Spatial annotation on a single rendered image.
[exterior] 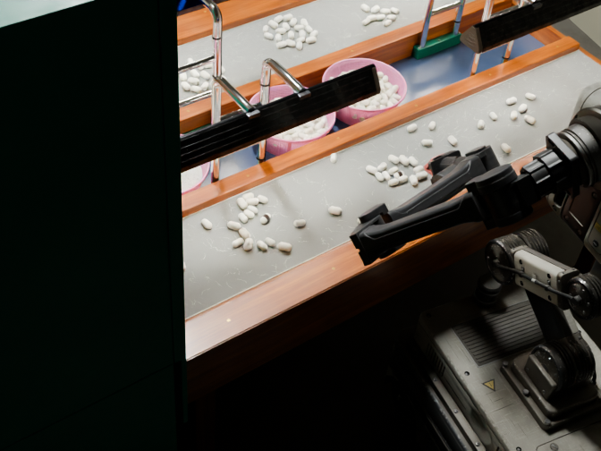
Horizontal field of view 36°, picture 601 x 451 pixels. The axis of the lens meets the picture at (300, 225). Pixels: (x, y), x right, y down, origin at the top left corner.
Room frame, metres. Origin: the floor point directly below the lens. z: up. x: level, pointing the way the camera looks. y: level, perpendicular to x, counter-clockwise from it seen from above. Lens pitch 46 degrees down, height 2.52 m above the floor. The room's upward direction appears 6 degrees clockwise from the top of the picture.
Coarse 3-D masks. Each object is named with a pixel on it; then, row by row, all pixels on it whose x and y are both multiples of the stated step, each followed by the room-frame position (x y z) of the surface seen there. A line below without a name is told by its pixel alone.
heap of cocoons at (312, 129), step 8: (320, 120) 2.18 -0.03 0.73; (296, 128) 2.11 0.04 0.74; (304, 128) 2.13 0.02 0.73; (312, 128) 2.13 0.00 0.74; (320, 128) 2.13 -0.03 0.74; (280, 136) 2.06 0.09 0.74; (288, 136) 2.07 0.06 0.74; (296, 136) 2.08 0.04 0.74; (304, 136) 2.08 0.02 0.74; (312, 136) 2.08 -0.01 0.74
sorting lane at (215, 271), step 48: (480, 96) 2.37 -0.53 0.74; (576, 96) 2.42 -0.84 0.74; (384, 144) 2.08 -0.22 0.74; (432, 144) 2.11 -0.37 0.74; (480, 144) 2.13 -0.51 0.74; (528, 144) 2.15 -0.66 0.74; (288, 192) 1.83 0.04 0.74; (336, 192) 1.86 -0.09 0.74; (384, 192) 1.88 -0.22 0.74; (192, 240) 1.62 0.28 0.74; (288, 240) 1.66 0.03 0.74; (336, 240) 1.67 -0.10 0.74; (192, 288) 1.46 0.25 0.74; (240, 288) 1.47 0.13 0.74
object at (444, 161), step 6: (456, 150) 1.85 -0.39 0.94; (444, 156) 1.82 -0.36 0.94; (450, 156) 1.83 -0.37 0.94; (456, 156) 1.84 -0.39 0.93; (432, 162) 1.79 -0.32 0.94; (438, 162) 1.80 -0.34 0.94; (444, 162) 1.80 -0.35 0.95; (450, 162) 1.78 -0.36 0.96; (432, 168) 1.78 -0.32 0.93; (438, 168) 1.79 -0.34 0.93; (444, 168) 1.78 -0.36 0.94; (432, 180) 1.77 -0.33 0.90
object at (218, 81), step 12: (264, 60) 1.93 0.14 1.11; (264, 72) 1.93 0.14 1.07; (276, 72) 1.88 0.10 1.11; (288, 72) 1.87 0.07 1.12; (216, 84) 1.82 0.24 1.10; (228, 84) 1.80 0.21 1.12; (264, 84) 1.93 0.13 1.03; (288, 84) 1.84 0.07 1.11; (300, 84) 1.83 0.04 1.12; (216, 96) 1.83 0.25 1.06; (240, 96) 1.76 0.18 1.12; (264, 96) 1.93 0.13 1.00; (300, 96) 1.79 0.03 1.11; (216, 108) 1.83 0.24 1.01; (252, 108) 1.72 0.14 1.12; (216, 120) 1.83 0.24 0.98; (264, 144) 1.93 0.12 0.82; (264, 156) 1.93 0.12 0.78; (216, 168) 1.83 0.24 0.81; (216, 180) 1.83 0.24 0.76
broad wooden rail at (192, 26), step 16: (240, 0) 2.73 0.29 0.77; (256, 0) 2.74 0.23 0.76; (272, 0) 2.75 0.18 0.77; (288, 0) 2.76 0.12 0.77; (304, 0) 2.78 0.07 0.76; (192, 16) 2.60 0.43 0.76; (208, 16) 2.61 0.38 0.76; (224, 16) 2.62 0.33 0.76; (240, 16) 2.63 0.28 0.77; (256, 16) 2.65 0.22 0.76; (192, 32) 2.51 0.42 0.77; (208, 32) 2.53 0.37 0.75
